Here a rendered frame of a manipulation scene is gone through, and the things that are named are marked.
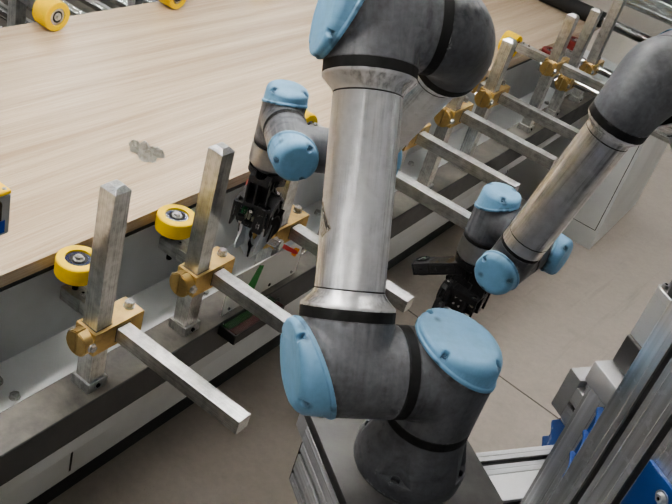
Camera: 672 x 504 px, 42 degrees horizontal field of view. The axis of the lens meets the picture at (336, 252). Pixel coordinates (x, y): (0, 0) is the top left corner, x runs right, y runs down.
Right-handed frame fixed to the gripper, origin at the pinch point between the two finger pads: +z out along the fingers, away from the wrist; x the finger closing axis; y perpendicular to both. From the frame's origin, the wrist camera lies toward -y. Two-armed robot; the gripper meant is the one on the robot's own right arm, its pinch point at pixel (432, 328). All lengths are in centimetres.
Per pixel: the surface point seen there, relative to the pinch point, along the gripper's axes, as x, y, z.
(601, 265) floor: 218, -3, 83
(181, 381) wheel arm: -51, -22, 0
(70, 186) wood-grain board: -35, -70, -7
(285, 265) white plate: 0.7, -37.7, 8.1
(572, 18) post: 144, -40, -30
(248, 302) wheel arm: -26.5, -28.1, -1.1
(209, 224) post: -30, -38, -15
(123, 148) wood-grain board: -16, -75, -7
